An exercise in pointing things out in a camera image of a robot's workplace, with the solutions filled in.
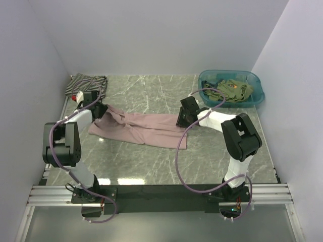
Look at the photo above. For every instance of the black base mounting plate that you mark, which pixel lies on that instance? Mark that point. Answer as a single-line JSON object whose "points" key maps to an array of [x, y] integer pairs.
{"points": [[159, 198]]}

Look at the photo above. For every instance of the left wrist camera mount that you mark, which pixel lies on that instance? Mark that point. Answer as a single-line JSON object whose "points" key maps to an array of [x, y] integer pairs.
{"points": [[79, 97]]}

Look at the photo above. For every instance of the striped folded tank top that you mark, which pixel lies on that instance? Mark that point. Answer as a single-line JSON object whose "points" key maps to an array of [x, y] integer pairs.
{"points": [[81, 82]]}

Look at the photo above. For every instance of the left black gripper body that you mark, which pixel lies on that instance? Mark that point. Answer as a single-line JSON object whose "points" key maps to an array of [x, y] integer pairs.
{"points": [[102, 109]]}

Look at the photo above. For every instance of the teal plastic basket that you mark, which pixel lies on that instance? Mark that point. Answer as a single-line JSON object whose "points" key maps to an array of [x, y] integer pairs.
{"points": [[250, 78]]}

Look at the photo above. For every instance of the olive green tank top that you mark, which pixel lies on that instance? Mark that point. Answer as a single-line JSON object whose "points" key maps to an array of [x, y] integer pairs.
{"points": [[233, 90]]}

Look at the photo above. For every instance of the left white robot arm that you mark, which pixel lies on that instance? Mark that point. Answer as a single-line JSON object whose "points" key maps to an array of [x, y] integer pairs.
{"points": [[61, 141]]}

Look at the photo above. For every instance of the pink tank top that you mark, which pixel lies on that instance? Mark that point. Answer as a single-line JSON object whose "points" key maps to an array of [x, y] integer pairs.
{"points": [[158, 130]]}

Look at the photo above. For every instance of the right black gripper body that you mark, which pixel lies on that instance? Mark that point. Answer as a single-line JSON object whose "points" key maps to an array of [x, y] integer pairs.
{"points": [[182, 120]]}

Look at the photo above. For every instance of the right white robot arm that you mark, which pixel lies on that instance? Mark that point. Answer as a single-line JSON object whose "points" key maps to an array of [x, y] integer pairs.
{"points": [[241, 139]]}

